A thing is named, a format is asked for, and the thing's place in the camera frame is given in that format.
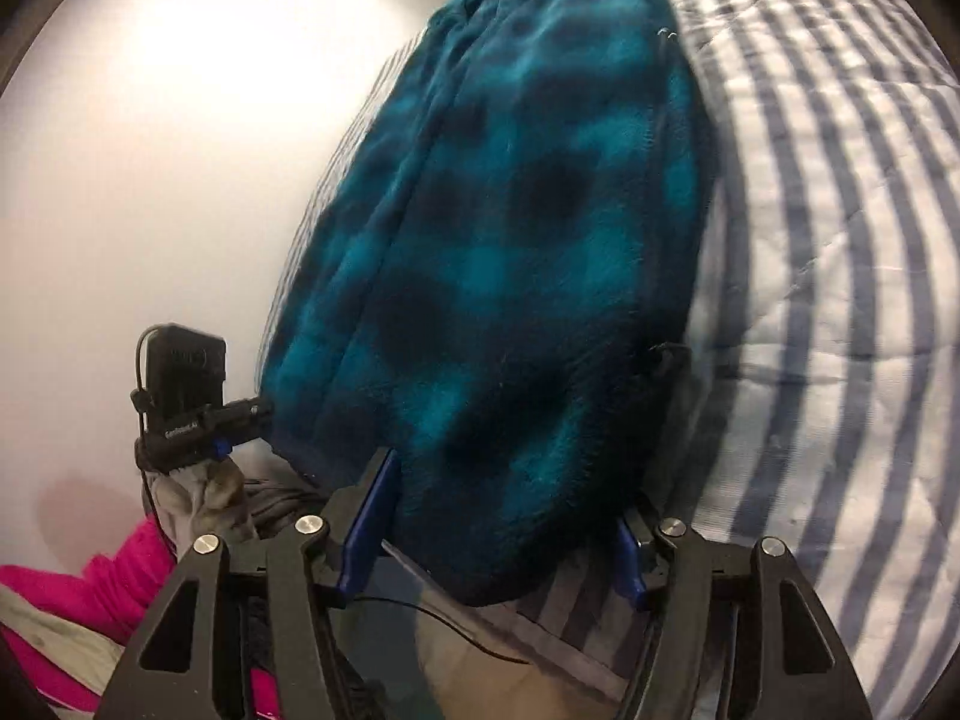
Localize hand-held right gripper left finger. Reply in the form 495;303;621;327
97;448;402;720

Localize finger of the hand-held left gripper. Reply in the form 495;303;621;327
199;396;273;460

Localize blue white striped blanket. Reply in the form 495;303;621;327
270;0;960;720

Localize thin black cable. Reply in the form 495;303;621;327
349;595;530;665

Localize dark grey cloth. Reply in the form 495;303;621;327
240;476;340;538

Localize pink cloth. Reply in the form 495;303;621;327
0;517;280;720

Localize light grey cloth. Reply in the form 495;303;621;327
0;583;130;695

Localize teal plaid fleece shirt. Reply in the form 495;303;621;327
259;0;717;608

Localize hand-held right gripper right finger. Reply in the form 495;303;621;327
611;496;875;720

